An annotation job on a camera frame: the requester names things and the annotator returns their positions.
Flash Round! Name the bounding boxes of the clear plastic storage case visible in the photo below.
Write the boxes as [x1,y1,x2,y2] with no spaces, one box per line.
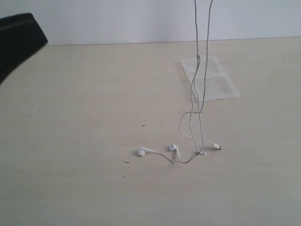
[182,55,239,102]

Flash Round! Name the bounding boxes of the white wired earphones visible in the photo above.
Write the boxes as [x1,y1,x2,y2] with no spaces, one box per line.
[135,0,222,164]

